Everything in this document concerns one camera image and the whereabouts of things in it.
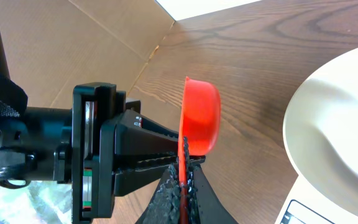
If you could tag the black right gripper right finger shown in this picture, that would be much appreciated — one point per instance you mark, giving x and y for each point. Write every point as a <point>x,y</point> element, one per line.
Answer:
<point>200,203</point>

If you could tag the white round bowl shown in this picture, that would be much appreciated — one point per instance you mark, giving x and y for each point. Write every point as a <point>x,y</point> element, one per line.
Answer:
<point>320,131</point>

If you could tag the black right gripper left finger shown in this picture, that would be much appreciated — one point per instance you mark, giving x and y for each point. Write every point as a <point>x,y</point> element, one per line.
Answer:
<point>164,207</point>

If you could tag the brown cardboard box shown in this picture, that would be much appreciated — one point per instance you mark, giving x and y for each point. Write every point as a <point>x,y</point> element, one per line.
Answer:
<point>52,46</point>

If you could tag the red plastic measuring scoop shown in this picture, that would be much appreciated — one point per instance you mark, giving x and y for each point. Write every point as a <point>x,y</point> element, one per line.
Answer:
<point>198,131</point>

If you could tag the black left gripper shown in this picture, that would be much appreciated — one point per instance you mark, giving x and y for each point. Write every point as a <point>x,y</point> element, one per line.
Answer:
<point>96,138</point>

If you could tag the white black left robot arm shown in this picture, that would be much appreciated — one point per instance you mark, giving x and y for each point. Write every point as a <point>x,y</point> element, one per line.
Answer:
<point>35,143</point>

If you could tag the white digital kitchen scale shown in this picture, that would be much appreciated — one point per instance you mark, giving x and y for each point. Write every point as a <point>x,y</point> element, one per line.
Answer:
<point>304,204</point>

